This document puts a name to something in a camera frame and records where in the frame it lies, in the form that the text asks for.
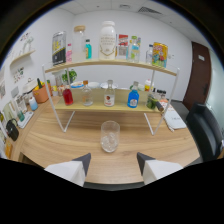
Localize red and blue box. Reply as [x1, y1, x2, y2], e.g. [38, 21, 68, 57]
[116, 33, 129, 61]

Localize white tray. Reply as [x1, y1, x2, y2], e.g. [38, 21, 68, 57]
[17, 110, 34, 129]

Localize white bowl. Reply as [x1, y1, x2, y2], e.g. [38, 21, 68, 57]
[99, 82, 118, 90]
[87, 81, 101, 90]

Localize blue liquid bottle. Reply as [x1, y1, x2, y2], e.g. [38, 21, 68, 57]
[127, 80, 140, 109]

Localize clear bottle with orange label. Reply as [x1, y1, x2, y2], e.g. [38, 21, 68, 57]
[103, 79, 116, 108]

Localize small green potted plant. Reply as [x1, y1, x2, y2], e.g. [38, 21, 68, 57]
[61, 68, 78, 84]

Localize wooden wall shelf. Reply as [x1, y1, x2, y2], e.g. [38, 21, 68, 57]
[9, 49, 37, 68]

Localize clear drinking glass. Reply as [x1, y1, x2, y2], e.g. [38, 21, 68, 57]
[100, 120, 121, 154]

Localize black bag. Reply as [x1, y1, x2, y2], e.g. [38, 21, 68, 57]
[5, 118, 20, 142]

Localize orange pen holder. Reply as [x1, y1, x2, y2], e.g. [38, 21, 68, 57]
[33, 78, 52, 104]

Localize yellow printed can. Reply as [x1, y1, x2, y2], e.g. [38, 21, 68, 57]
[152, 41, 169, 68]

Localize brown door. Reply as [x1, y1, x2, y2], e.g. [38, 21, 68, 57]
[182, 41, 212, 111]

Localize small dark bottles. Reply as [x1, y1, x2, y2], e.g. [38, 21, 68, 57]
[152, 88, 167, 101]

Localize green mint leaf jar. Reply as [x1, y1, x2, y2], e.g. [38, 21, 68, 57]
[146, 87, 165, 113]

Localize glass jar with wooden lid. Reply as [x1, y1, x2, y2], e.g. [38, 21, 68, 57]
[72, 25, 87, 62]

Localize large white milk bottle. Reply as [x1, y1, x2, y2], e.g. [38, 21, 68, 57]
[98, 20, 117, 61]

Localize small clear bottle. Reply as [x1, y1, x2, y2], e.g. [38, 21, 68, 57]
[145, 43, 154, 65]

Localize teal liquid bottle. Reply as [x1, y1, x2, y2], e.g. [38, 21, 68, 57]
[84, 38, 93, 60]

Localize white notebook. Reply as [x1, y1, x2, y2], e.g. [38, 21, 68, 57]
[163, 108, 188, 131]

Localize blue rimmed bowl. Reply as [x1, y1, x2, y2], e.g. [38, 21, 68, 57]
[70, 80, 85, 90]

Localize small pink bottle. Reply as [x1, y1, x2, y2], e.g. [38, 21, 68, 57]
[66, 43, 73, 63]

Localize red liquid bottle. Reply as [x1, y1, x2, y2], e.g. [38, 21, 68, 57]
[62, 83, 74, 107]

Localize clear bottle with plain label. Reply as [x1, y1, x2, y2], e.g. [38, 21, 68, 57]
[81, 79, 94, 107]

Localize clear bottle with green cap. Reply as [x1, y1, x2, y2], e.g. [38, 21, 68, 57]
[128, 35, 141, 64]

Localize two-tier wooden shelf rack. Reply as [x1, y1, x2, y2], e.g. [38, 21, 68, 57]
[41, 59, 181, 136]

